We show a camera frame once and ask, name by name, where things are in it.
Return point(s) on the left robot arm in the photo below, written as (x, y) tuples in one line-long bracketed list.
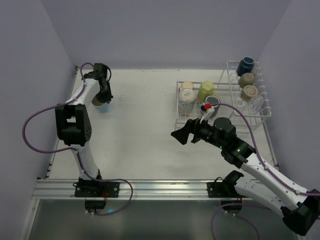
[(73, 123)]

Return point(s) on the tall white wire rack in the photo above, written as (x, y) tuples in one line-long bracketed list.
[(229, 75)]

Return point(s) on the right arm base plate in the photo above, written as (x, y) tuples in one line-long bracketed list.
[(224, 187)]

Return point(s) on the left controller box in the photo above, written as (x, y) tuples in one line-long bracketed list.
[(94, 205)]

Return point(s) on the dark blue cup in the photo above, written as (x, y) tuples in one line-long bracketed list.
[(246, 65)]

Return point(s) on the controller box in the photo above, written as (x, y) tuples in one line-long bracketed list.
[(94, 205), (234, 209)]

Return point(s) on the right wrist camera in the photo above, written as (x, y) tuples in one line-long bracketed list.
[(208, 111)]

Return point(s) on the cream and brown cup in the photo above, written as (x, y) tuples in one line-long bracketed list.
[(186, 85)]

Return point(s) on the olive grey cup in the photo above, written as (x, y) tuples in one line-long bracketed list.
[(246, 79)]

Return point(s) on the flat white wire rack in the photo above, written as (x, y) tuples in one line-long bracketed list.
[(223, 90)]

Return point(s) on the dark teal mug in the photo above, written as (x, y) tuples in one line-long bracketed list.
[(212, 99)]

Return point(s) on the clear glass cup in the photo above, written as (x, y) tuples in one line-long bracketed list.
[(254, 105)]

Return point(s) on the aluminium mounting rail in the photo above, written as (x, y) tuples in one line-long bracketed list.
[(149, 190)]

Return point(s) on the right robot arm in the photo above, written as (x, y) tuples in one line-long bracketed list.
[(298, 206)]

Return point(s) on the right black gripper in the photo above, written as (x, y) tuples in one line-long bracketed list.
[(192, 131)]

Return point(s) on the white floral mug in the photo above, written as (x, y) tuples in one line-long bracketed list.
[(186, 101)]

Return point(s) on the light blue mug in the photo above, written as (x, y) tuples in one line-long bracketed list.
[(102, 107)]

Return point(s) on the light green mug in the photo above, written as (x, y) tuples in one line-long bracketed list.
[(206, 89)]

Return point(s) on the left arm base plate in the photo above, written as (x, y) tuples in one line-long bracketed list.
[(95, 189)]

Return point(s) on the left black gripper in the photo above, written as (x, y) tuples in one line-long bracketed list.
[(106, 92)]

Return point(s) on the speckled beige cup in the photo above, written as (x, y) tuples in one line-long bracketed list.
[(248, 92)]

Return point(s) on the right controller box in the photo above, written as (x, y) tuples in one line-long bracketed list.
[(234, 209)]

